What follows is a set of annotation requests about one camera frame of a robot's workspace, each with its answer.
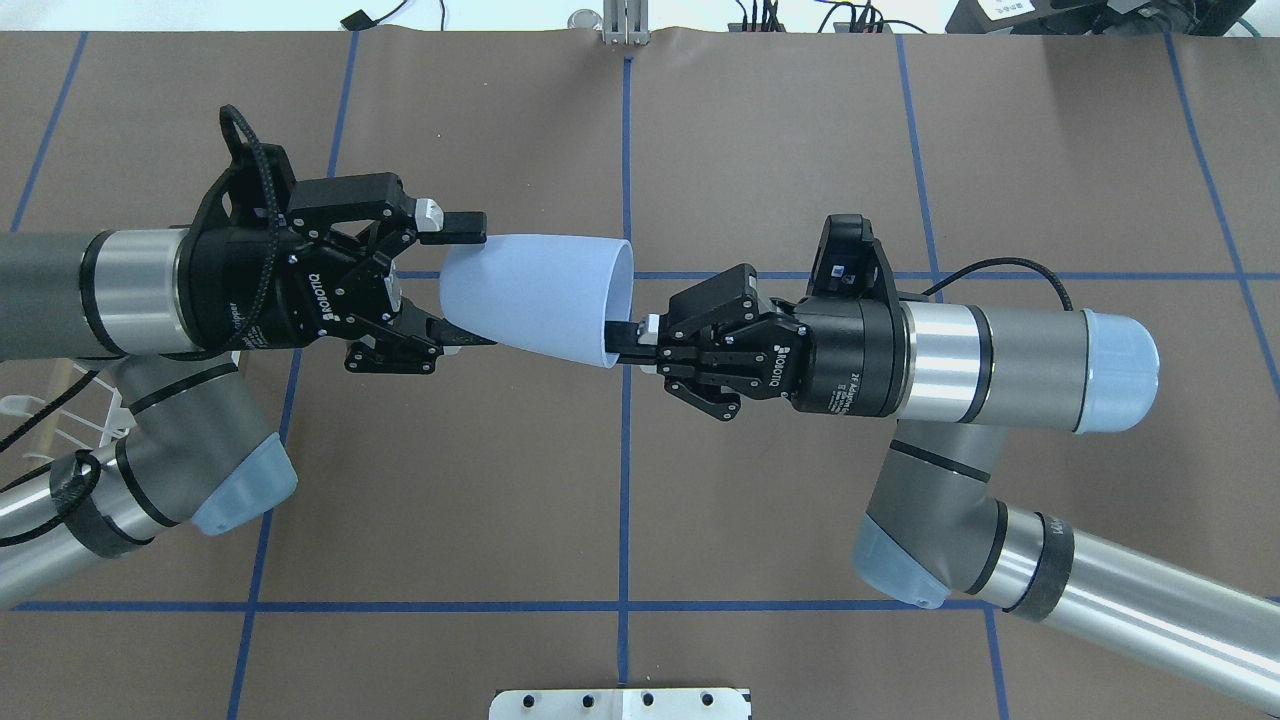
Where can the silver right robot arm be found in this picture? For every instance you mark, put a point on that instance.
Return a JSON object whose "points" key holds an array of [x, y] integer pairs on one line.
{"points": [[740, 536]]}

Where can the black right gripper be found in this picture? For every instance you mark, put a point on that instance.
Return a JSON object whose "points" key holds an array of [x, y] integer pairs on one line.
{"points": [[850, 358]]}

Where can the white pedestal column base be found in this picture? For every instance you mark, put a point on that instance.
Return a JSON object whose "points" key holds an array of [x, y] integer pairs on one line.
{"points": [[623, 703]]}

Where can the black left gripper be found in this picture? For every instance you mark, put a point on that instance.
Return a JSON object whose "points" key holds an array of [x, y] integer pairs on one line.
{"points": [[222, 300]]}

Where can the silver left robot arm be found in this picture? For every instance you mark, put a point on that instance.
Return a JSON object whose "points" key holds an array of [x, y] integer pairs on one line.
{"points": [[200, 451]]}

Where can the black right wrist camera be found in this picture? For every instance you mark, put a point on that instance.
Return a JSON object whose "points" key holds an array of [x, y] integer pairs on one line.
{"points": [[850, 263]]}

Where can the small black phone device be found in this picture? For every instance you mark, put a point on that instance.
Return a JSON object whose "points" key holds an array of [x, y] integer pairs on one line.
{"points": [[358, 21]]}

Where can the aluminium frame post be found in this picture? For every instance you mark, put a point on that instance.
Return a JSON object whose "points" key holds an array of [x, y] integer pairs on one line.
{"points": [[626, 22]]}

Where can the orange black usb hub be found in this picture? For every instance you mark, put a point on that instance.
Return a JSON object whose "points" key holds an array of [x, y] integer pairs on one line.
{"points": [[865, 19]]}

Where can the light blue plastic cup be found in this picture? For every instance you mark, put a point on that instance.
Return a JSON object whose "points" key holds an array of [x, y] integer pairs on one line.
{"points": [[549, 294]]}

